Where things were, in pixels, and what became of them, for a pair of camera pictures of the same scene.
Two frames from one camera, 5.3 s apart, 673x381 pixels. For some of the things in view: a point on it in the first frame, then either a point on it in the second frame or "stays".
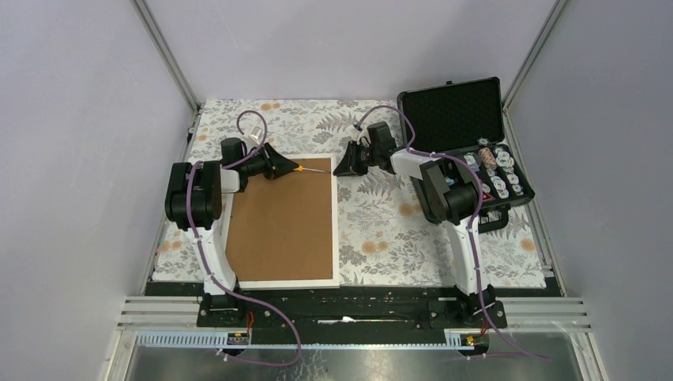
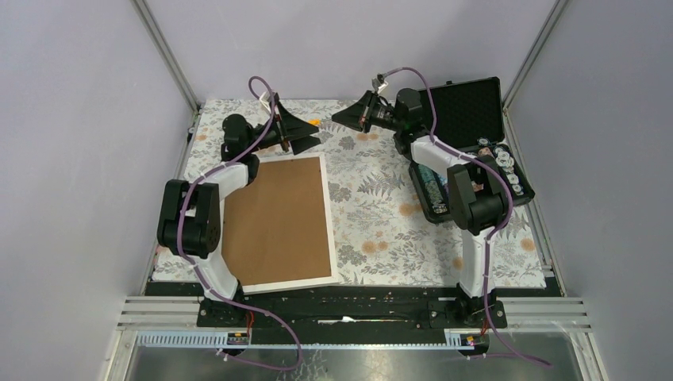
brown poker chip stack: x=488 y=158 stays
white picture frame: x=284 y=233 stays
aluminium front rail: x=541 y=313 stays
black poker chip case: x=467 y=118 stays
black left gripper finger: x=277 y=162 to x=291 y=126
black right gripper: x=348 y=165 to x=356 y=116
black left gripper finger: x=274 y=173 to x=301 y=144
